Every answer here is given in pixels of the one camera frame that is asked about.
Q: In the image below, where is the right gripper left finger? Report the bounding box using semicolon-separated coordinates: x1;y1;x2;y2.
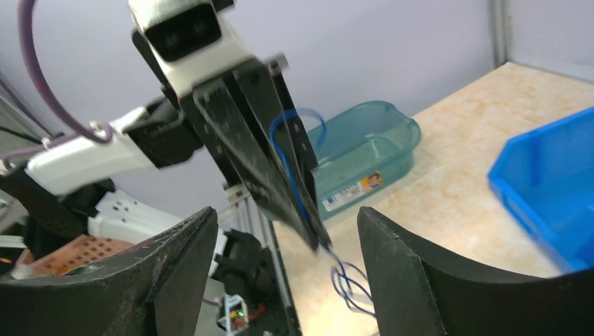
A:
1;207;218;335

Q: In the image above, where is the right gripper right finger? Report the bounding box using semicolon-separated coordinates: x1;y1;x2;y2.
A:
357;206;593;335

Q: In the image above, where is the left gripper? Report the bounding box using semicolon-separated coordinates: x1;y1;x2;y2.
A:
132;31;332;251

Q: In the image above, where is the dark blue cable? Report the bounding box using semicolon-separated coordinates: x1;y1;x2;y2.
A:
269;108;377;319

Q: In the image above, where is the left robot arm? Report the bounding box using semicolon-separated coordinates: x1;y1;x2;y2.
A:
1;29;331;250

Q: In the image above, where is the orange perforated basket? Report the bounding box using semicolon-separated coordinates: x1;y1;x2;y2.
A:
10;235;132;279

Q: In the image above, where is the teal transparent plastic tray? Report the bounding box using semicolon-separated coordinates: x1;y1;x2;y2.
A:
308;101;422;220

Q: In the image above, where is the blue three-compartment bin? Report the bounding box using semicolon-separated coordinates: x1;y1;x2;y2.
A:
487;108;593;273

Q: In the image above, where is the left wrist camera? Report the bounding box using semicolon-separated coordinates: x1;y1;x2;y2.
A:
128;0;255;97

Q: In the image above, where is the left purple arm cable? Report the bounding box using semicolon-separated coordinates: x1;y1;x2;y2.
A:
0;0;115;163

